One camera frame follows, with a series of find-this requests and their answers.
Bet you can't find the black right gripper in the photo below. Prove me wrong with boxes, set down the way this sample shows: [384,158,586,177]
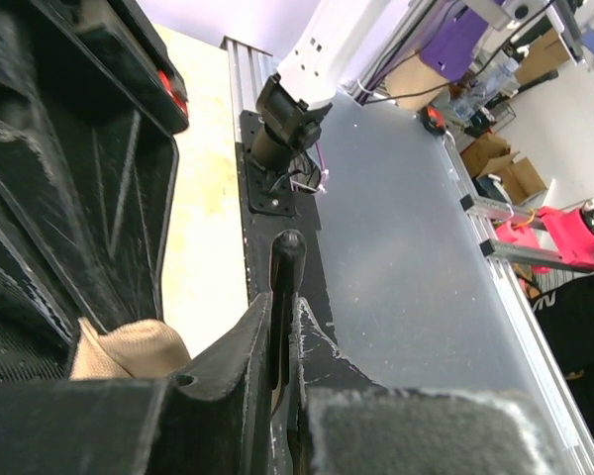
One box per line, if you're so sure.
[0,1,188,381]

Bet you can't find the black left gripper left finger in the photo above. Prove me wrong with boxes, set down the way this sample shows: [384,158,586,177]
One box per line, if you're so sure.
[0,294,273,474]

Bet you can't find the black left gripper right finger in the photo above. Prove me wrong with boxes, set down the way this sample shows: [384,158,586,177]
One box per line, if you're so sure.
[288,298,569,474]

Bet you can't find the beige fabric pet tent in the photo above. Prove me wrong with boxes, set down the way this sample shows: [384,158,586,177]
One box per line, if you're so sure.
[69,318,191,380]

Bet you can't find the black tent pole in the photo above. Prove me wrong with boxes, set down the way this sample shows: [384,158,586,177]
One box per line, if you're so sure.
[269,230,307,391]

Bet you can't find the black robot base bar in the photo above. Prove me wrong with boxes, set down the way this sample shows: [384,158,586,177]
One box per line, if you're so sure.
[236,110,337,340]

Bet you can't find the pink robot part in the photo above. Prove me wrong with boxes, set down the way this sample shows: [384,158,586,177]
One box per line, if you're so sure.
[480,207,594,273]

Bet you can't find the cardboard boxes in background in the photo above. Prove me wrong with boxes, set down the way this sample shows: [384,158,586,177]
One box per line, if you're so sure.
[460,133,548,205]

